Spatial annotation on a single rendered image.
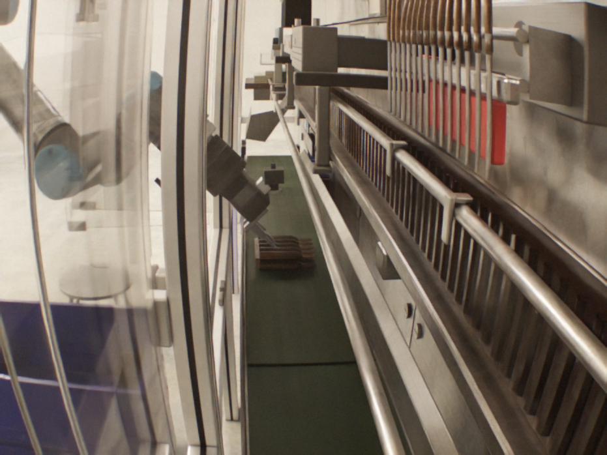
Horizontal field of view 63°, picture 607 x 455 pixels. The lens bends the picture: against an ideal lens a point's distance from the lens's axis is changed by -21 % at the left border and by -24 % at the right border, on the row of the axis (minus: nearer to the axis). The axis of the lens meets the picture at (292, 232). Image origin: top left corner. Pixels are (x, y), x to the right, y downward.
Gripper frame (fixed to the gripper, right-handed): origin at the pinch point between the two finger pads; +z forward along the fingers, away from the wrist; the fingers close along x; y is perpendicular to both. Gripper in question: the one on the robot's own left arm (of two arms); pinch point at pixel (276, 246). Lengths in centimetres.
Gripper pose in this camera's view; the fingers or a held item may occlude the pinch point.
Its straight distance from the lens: 101.6
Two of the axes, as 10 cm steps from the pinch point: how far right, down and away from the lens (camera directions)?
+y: 7.1, -6.8, -1.5
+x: -0.8, -2.9, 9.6
